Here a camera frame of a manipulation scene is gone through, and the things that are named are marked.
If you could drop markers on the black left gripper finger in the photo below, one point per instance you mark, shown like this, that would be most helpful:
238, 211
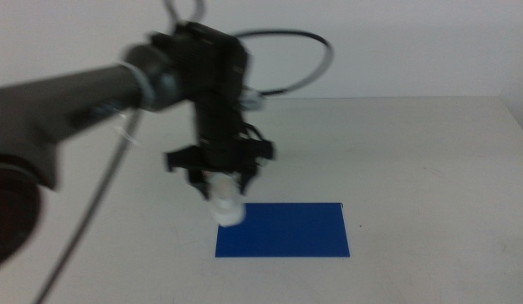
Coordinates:
199, 183
248, 179

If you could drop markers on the translucent white zip tie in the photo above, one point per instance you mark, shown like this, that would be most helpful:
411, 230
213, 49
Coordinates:
145, 86

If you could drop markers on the blue rectangular mat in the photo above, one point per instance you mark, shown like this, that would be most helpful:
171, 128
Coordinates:
290, 236

